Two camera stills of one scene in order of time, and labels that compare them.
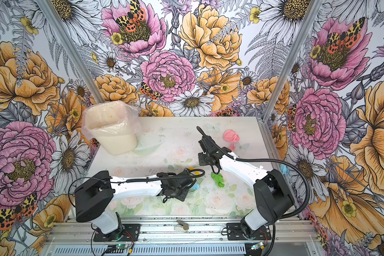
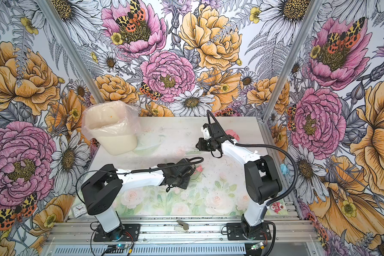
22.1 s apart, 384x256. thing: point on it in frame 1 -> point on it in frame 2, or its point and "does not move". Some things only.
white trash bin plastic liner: [114, 124] does not move
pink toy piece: [231, 135] does not move
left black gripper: [181, 197] -> [183, 185]
